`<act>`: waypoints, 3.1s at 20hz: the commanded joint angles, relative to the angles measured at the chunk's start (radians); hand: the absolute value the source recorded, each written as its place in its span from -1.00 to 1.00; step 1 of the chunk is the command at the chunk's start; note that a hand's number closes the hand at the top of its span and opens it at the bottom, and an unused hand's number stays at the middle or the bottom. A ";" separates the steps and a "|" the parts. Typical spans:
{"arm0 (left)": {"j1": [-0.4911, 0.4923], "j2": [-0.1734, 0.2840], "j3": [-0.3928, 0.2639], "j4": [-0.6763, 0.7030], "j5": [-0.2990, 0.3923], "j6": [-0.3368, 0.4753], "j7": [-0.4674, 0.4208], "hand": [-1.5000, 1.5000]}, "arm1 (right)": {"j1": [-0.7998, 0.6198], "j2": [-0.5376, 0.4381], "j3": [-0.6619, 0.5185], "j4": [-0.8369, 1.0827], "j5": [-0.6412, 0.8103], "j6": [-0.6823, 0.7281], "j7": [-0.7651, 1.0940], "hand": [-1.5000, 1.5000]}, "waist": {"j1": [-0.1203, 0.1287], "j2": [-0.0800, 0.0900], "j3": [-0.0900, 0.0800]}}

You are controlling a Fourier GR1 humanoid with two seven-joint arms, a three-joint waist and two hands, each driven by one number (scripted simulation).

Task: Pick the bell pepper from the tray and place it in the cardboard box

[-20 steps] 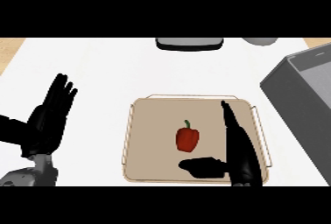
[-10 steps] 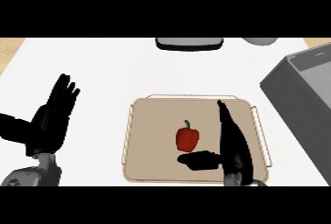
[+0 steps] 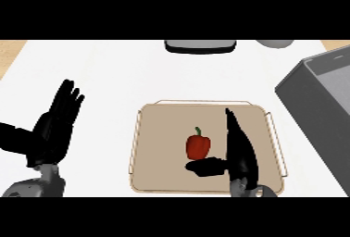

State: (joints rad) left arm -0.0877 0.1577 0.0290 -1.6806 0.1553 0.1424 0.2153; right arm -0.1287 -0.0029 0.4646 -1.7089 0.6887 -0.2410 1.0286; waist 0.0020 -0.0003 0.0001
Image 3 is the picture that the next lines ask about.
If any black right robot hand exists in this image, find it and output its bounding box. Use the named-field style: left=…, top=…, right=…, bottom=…
left=184, top=107, right=260, bottom=191

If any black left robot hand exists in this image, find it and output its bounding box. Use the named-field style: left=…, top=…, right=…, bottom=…
left=0, top=79, right=85, bottom=168

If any beige tray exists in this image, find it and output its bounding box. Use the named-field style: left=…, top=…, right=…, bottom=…
left=127, top=99, right=289, bottom=196

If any red bell pepper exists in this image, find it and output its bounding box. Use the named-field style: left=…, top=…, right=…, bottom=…
left=184, top=126, right=211, bottom=161

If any dark grey box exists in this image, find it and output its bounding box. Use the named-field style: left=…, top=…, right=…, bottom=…
left=273, top=44, right=350, bottom=197

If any grey and black appliance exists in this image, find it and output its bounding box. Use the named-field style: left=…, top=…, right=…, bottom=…
left=164, top=39, right=238, bottom=56

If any grey rounded object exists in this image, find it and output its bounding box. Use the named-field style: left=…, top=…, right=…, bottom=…
left=254, top=39, right=295, bottom=49

